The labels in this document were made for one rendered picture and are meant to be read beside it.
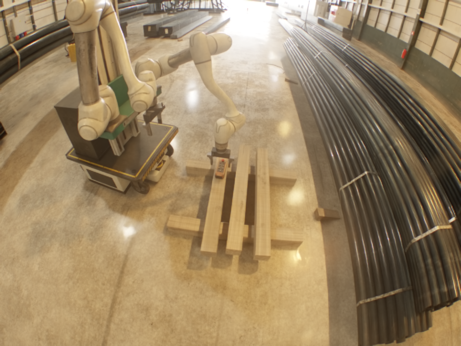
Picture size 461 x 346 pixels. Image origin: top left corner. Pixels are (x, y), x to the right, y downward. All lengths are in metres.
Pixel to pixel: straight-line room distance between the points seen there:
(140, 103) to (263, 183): 1.09
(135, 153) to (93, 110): 0.76
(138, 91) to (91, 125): 0.30
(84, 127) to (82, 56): 0.36
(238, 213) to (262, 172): 0.45
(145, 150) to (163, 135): 0.23
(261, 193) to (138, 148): 1.07
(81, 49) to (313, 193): 2.00
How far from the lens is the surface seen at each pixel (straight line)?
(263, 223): 1.46
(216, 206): 1.49
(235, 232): 1.40
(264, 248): 1.38
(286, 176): 1.91
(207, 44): 1.24
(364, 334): 1.47
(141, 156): 1.74
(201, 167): 1.86
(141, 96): 1.05
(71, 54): 7.54
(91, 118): 1.16
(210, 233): 1.39
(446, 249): 1.31
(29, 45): 3.63
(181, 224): 1.55
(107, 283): 1.67
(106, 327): 1.64
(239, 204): 1.51
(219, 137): 1.35
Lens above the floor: 1.46
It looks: 48 degrees down
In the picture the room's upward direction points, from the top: 5 degrees clockwise
